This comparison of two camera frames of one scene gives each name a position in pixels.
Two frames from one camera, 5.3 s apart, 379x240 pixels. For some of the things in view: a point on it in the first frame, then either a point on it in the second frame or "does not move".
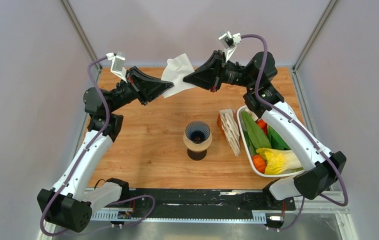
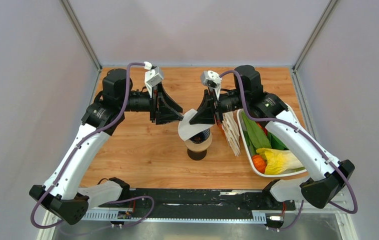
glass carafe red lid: (197, 156) does not move
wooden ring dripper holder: (198, 146) does not move
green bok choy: (276, 140) does not move
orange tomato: (259, 162) does not move
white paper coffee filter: (177, 68) -> (186, 130)
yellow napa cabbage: (278, 160) does not move
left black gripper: (145, 88) -> (168, 109)
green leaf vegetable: (257, 136) does not move
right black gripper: (209, 75) -> (206, 111)
